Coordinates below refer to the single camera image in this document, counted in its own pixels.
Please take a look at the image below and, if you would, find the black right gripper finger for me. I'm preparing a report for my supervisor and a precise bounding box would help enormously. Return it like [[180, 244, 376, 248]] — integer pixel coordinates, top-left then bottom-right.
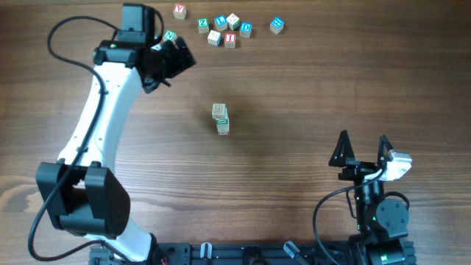
[[377, 135, 393, 166], [328, 130, 355, 167]]

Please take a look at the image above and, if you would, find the blue X wooden block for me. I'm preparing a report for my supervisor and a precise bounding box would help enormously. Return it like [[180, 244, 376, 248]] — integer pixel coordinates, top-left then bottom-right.
[[211, 103, 227, 119]]

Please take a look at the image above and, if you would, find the green sided wooden block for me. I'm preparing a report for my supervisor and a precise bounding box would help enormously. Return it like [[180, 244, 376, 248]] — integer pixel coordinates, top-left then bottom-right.
[[216, 119, 230, 133]]

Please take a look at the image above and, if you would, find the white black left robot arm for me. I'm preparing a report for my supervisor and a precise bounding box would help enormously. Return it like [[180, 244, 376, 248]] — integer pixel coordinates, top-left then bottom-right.
[[36, 4, 195, 264]]

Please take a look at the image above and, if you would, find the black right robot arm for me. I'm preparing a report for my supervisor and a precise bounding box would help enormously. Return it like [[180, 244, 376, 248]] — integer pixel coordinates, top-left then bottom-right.
[[328, 130, 412, 264]]

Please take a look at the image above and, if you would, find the green N wooden block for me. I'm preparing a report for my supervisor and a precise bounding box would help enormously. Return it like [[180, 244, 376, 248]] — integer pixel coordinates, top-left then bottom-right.
[[163, 29, 177, 42]]

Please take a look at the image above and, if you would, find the red Y wooden block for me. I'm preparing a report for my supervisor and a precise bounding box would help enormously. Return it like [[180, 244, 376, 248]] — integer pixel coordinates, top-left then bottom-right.
[[173, 4, 187, 20]]

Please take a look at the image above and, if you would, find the green Z wooden block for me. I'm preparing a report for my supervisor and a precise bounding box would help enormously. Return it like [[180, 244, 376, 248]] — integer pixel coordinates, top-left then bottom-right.
[[197, 18, 210, 33]]

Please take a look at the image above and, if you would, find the blue sided white block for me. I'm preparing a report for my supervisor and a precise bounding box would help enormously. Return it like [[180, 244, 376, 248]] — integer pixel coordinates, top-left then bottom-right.
[[207, 30, 221, 46]]

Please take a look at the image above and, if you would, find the blue L wooden block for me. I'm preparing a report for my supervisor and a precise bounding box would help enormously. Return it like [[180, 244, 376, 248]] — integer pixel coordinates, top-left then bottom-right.
[[214, 15, 228, 32]]

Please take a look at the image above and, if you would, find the red I wooden block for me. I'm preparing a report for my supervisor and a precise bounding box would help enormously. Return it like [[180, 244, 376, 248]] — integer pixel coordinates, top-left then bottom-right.
[[224, 33, 236, 48]]

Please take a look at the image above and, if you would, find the plain top wooden block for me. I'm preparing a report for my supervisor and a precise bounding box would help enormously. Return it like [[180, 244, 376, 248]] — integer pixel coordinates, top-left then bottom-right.
[[227, 13, 241, 30]]

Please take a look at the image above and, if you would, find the blue D wooden block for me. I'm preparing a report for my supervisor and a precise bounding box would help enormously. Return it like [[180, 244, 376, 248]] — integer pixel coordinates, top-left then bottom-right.
[[239, 21, 252, 38]]

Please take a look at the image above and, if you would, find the blue lone wooden block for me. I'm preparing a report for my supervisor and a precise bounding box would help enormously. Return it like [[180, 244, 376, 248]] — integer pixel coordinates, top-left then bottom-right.
[[270, 17, 285, 35]]

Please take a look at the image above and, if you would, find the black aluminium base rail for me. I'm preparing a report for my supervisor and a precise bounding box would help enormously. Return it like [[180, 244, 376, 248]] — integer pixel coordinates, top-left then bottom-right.
[[88, 240, 417, 265]]

